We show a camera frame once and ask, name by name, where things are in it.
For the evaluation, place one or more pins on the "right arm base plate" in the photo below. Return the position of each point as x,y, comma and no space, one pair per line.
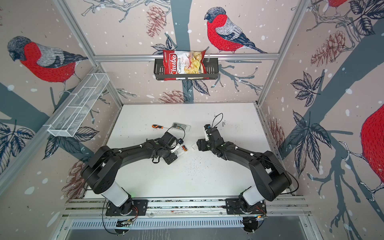
241,207

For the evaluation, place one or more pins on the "grey-faced white remote control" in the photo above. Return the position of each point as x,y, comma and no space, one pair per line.
181,127

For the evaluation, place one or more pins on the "red cassava chips bag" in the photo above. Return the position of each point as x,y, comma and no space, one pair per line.
183,62

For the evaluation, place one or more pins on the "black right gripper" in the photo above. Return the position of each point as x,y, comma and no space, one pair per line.
201,144

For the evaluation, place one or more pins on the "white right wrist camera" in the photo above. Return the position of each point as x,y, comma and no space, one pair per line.
207,131

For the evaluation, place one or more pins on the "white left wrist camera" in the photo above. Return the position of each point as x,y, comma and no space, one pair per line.
179,143

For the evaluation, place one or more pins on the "orange black screwdriver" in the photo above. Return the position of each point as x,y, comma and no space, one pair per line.
160,127

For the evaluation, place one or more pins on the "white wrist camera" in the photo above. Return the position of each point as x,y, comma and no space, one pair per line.
179,143
207,131

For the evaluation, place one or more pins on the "white wire mesh basket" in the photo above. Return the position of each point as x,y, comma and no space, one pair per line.
81,101

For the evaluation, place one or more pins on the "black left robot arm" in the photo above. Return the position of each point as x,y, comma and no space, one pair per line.
102,169

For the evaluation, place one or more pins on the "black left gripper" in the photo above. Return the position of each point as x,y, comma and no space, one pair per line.
171,158

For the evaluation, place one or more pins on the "aluminium mounting rail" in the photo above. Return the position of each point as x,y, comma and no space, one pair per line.
191,207

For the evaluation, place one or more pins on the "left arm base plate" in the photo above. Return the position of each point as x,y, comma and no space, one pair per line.
132,207

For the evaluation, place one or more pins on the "black wall basket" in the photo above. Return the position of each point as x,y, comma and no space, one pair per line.
207,69

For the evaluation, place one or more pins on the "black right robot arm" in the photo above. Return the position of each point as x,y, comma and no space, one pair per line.
269,176

